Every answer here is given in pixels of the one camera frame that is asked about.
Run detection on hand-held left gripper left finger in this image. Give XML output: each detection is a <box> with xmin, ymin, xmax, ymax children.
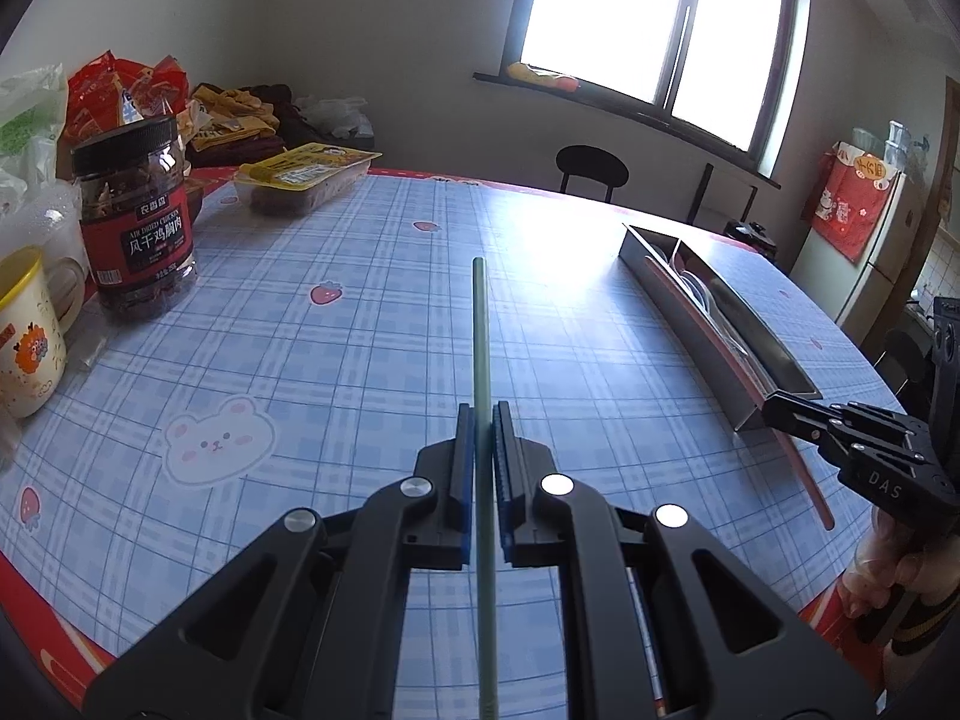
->
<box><xmin>82</xmin><ymin>401</ymin><xmax>477</xmax><ymax>720</ymax></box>

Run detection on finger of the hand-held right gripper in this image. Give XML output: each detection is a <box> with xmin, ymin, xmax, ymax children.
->
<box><xmin>761</xmin><ymin>388</ymin><xmax>916</xmax><ymax>470</ymax></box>

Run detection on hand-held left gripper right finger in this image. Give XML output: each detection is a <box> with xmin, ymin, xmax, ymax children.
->
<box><xmin>491</xmin><ymin>401</ymin><xmax>878</xmax><ymax>720</ymax></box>

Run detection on stainless steel utensil tray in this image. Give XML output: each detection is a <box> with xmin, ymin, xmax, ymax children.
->
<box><xmin>619</xmin><ymin>223</ymin><xmax>822</xmax><ymax>432</ymax></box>

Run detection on green chopstick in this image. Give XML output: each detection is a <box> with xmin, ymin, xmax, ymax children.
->
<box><xmin>471</xmin><ymin>257</ymin><xmax>500</xmax><ymax>720</ymax></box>

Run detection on person's right forearm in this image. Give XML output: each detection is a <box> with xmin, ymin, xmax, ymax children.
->
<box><xmin>881</xmin><ymin>577</ymin><xmax>960</xmax><ymax>706</ymax></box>

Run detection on person's right hand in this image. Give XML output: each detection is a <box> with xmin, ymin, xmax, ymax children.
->
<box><xmin>838</xmin><ymin>510</ymin><xmax>960</xmax><ymax>620</ymax></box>

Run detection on black round chair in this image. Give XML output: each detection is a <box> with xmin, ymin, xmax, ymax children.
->
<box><xmin>870</xmin><ymin>328</ymin><xmax>935</xmax><ymax>398</ymax></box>
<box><xmin>556</xmin><ymin>145</ymin><xmax>629</xmax><ymax>203</ymax></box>

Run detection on white spoon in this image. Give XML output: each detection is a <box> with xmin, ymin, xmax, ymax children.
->
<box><xmin>671</xmin><ymin>247</ymin><xmax>751</xmax><ymax>361</ymax></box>

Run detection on white fridge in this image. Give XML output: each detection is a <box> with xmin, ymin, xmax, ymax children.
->
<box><xmin>791</xmin><ymin>139</ymin><xmax>927</xmax><ymax>331</ymax></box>

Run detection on blue plaid tablecloth red border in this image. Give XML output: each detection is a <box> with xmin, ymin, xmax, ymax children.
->
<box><xmin>0</xmin><ymin>165</ymin><xmax>908</xmax><ymax>720</ymax></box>

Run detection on black pressure cooker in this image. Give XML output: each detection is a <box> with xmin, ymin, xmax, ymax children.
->
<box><xmin>724</xmin><ymin>219</ymin><xmax>781</xmax><ymax>271</ymax></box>

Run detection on red fridge cover cloth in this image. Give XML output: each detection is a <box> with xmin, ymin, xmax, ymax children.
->
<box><xmin>801</xmin><ymin>139</ymin><xmax>901</xmax><ymax>263</ymax></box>

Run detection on dark window sill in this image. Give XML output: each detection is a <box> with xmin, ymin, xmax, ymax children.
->
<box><xmin>474</xmin><ymin>71</ymin><xmax>785</xmax><ymax>188</ymax></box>

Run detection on yellow label food tray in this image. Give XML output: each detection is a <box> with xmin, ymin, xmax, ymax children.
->
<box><xmin>234</xmin><ymin>142</ymin><xmax>383</xmax><ymax>217</ymax></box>

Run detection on yellow red soft toy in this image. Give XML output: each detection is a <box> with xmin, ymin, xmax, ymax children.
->
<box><xmin>506</xmin><ymin>60</ymin><xmax>580</xmax><ymax>93</ymax></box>

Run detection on snack jar black lid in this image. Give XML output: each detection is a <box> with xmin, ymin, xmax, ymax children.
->
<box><xmin>71</xmin><ymin>116</ymin><xmax>200</xmax><ymax>316</ymax></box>

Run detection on pile of clothes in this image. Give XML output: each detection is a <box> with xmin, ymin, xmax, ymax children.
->
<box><xmin>184</xmin><ymin>82</ymin><xmax>301</xmax><ymax>166</ymax></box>

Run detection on dark framed window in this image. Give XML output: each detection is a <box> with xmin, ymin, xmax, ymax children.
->
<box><xmin>502</xmin><ymin>0</ymin><xmax>815</xmax><ymax>181</ymax></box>

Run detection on cartoon mug yellow rim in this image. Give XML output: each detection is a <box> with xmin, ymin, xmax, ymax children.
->
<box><xmin>0</xmin><ymin>246</ymin><xmax>87</xmax><ymax>421</ymax></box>

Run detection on clear plastic container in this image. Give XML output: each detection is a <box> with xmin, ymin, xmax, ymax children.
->
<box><xmin>15</xmin><ymin>180</ymin><xmax>91</xmax><ymax>331</ymax></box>

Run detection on red snack bags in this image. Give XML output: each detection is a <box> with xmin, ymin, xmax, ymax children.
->
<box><xmin>64</xmin><ymin>51</ymin><xmax>188</xmax><ymax>143</ymax></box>

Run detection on white green plastic bag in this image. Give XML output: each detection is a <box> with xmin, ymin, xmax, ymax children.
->
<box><xmin>0</xmin><ymin>64</ymin><xmax>72</xmax><ymax>196</ymax></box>

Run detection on black folding metal frame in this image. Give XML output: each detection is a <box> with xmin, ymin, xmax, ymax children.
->
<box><xmin>686</xmin><ymin>163</ymin><xmax>757</xmax><ymax>230</ymax></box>

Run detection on wooden door frame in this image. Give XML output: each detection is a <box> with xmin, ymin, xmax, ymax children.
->
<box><xmin>919</xmin><ymin>75</ymin><xmax>960</xmax><ymax>293</ymax></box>

